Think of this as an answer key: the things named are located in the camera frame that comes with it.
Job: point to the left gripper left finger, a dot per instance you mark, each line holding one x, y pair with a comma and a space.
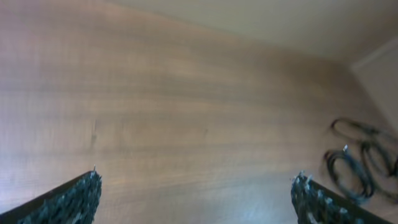
75, 201

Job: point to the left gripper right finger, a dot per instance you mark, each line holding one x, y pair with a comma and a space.
316, 204

